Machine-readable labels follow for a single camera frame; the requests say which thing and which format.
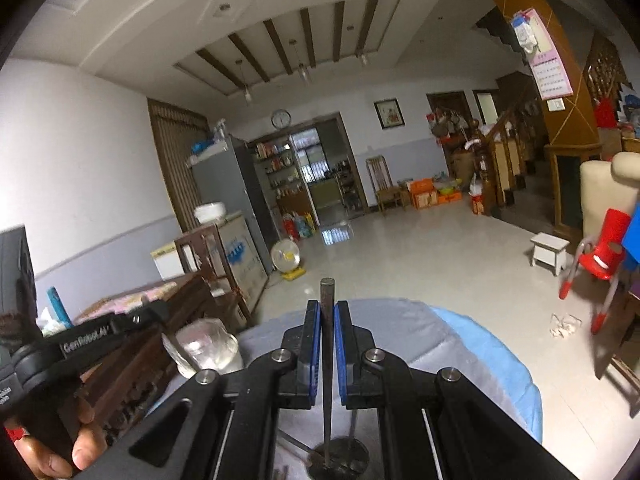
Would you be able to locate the framed picture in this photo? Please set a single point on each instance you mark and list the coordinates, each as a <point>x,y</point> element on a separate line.
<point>388,114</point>

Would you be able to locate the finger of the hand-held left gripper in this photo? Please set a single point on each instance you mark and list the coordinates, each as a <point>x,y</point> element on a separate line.
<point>145,316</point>

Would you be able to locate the wooden chair with purple seat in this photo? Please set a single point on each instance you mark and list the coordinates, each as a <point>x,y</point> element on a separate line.
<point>631,305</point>

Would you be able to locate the white bowl with plastic wrap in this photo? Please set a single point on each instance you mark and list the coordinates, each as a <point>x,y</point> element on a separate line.
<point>210,340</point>

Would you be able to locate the blue jacket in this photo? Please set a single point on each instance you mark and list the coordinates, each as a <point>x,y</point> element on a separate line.
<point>632,240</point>

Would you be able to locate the blue table cover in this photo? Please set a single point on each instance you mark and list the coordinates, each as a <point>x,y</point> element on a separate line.
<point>500,360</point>

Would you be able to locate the white freezer with blue print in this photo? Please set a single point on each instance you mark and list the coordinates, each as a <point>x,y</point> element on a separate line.
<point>240,255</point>

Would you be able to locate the grey tablecloth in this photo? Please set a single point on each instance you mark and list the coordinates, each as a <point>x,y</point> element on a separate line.
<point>400,325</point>

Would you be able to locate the cream armchair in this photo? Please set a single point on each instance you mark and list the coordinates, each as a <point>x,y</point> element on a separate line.
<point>600,185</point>

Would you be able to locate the wooden stair railing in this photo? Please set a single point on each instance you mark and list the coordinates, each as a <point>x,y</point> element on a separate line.
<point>500,160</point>

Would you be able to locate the crumpled white tissue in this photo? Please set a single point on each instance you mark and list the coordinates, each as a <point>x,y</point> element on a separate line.
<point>565,326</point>

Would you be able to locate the white plastic bag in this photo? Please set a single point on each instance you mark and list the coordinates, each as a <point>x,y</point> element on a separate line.
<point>525,32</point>

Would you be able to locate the grey refrigerator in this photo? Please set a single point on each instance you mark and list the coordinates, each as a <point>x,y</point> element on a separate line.
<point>220,180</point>

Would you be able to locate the orange cardboard box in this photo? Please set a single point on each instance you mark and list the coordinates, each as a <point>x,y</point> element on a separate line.
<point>423,194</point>

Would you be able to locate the small white stool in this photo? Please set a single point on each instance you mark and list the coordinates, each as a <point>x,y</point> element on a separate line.
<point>550,247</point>

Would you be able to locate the pink wall calendar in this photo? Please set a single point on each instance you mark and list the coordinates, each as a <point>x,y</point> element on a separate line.
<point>550,75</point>

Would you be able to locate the blue water jug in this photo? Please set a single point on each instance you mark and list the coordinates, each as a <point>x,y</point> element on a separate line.
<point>303,226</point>

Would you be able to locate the small white cabinet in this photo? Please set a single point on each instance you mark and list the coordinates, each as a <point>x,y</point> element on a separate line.
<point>165,260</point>

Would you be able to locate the wooden shelf cabinet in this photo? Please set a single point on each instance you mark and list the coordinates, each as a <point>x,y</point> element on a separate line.
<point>280,175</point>

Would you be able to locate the white light switch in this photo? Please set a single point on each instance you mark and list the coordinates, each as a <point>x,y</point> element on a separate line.
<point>556,104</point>

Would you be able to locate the round wall clock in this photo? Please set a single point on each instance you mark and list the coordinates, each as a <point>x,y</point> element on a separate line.
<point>281,119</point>

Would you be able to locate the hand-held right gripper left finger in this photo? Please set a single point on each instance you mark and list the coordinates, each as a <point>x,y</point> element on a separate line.
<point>312,350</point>

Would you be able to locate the person's left hand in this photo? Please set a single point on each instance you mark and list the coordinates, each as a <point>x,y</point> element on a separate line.
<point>90,450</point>

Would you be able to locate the grey metal cup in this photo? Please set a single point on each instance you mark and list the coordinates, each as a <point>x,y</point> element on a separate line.
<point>350,460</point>

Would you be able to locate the carved wooden bench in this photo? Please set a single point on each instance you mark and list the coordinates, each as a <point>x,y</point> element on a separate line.
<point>130,375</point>

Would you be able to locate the red plastic chair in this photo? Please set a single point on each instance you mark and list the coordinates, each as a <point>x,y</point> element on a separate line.
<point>607,255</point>

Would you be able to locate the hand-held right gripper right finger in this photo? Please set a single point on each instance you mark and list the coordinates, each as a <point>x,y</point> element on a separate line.
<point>342,350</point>

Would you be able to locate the brown curtain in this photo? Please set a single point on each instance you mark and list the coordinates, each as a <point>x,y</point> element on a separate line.
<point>175,160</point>

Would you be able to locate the pendant lamp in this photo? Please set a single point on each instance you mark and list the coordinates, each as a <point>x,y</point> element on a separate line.
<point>246,92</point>
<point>303,72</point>
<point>363,58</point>

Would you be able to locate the metal kitchen cart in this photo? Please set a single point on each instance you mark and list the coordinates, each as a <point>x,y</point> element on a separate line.
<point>350,185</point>

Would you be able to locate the pink checked cushion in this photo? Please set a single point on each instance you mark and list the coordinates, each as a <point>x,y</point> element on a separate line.
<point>125,302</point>

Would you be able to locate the blue can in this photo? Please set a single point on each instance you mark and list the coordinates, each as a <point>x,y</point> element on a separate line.
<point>59,307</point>

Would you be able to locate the round fan with yellow base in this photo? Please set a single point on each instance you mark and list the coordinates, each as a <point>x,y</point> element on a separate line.
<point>286,255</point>

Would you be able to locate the wooden pillar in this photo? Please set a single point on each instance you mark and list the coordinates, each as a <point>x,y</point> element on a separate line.
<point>565,125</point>

